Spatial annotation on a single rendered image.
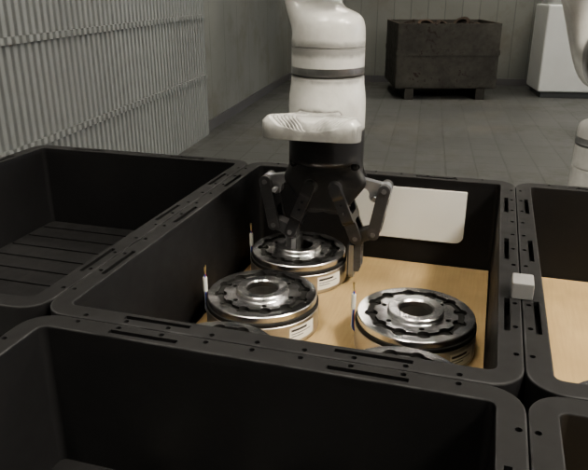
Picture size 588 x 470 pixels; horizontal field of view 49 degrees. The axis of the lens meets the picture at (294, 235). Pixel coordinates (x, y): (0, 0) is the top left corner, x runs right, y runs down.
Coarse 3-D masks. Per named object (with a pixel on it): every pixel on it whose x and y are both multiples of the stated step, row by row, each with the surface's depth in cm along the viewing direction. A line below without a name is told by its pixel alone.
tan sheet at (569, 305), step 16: (544, 288) 67; (560, 288) 67; (576, 288) 67; (560, 304) 64; (576, 304) 64; (560, 320) 61; (576, 320) 61; (560, 336) 58; (576, 336) 58; (560, 352) 56; (576, 352) 56; (560, 368) 53; (576, 368) 53
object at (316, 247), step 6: (282, 240) 70; (306, 240) 71; (312, 240) 70; (276, 246) 69; (282, 246) 69; (312, 246) 69; (318, 246) 69; (282, 252) 68; (288, 252) 67; (294, 252) 67; (300, 252) 67; (306, 252) 67; (312, 252) 68
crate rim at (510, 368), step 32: (224, 192) 66; (512, 192) 65; (512, 224) 57; (128, 256) 51; (512, 256) 50; (96, 288) 45; (96, 320) 40; (128, 320) 40; (160, 320) 40; (512, 320) 40; (320, 352) 37; (352, 352) 37; (512, 352) 37; (512, 384) 34
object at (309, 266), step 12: (264, 240) 72; (276, 240) 72; (324, 240) 72; (336, 240) 72; (252, 252) 69; (264, 252) 69; (276, 252) 68; (324, 252) 68; (336, 252) 68; (264, 264) 66; (276, 264) 65; (288, 264) 65; (300, 264) 65; (312, 264) 65; (324, 264) 66; (336, 264) 67
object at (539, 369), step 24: (528, 192) 65; (552, 192) 67; (576, 192) 66; (528, 216) 59; (528, 240) 53; (528, 264) 49; (528, 312) 41; (528, 336) 39; (528, 360) 36; (552, 360) 36; (528, 384) 35; (552, 384) 34; (576, 384) 34; (528, 408) 35
